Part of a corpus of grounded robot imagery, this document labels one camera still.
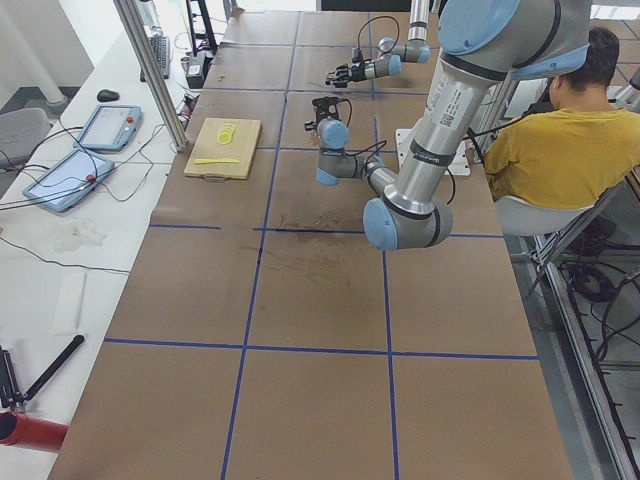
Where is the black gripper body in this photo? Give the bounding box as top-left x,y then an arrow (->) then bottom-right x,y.
315,105 -> 340,124
346,62 -> 366,82

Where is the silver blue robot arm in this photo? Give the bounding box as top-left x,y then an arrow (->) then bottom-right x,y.
305,1 -> 591,251
325,1 -> 432,88

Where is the bamboo cutting board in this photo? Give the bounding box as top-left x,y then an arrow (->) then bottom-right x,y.
184,118 -> 261,180

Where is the yellow plastic knife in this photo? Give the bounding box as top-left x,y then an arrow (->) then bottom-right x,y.
193,157 -> 240,165

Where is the black keyboard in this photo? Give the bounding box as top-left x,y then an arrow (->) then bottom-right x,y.
147,35 -> 171,79

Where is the upper blue teach pendant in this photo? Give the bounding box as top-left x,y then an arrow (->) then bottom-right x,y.
74,104 -> 142,153

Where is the blue teach pendant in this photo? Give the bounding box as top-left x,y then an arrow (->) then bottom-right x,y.
74,104 -> 142,153
23,149 -> 115,213

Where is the black computer mouse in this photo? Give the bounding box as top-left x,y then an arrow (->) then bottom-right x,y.
96,89 -> 120,103

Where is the white chair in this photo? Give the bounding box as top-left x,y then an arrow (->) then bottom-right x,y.
494,174 -> 636,239

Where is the person in yellow shirt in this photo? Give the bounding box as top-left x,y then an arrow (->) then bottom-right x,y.
484,27 -> 639,209

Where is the lower blue teach pendant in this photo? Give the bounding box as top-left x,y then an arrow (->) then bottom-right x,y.
23,149 -> 115,213

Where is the white foam strip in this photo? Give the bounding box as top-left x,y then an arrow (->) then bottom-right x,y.
51,272 -> 86,336

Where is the black rod tool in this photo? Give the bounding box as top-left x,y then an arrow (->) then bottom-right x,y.
23,334 -> 85,401

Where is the red cylinder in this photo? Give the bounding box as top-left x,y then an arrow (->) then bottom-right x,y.
1,411 -> 68,453

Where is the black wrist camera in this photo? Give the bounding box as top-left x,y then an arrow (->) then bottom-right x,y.
312,96 -> 349,109
351,47 -> 364,64

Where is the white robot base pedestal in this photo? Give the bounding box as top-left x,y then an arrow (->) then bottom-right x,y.
394,59 -> 472,177

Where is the aluminium frame post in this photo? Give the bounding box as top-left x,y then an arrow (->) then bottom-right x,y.
113,0 -> 188,152

